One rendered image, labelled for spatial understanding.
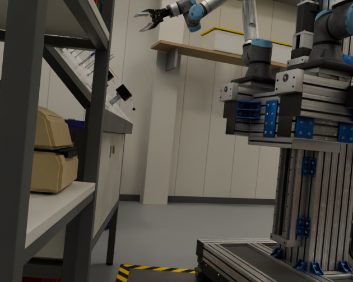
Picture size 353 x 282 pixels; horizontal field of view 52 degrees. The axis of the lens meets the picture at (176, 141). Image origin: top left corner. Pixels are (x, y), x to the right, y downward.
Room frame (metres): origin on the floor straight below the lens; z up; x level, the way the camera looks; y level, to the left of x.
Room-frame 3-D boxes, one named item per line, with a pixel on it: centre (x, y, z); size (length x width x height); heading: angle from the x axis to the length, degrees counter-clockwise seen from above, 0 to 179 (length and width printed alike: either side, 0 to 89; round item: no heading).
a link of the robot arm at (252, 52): (2.03, -0.42, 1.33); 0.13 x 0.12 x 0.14; 5
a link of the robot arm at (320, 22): (1.55, -0.60, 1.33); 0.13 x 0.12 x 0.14; 15
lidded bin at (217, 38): (4.37, -0.46, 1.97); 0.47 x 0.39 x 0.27; 112
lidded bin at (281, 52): (4.62, -1.10, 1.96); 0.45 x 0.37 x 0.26; 112
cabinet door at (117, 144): (1.92, 0.31, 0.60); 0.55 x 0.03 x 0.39; 3
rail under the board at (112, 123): (1.64, 0.27, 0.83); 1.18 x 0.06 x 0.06; 3
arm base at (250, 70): (2.02, -0.42, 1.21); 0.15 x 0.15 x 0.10
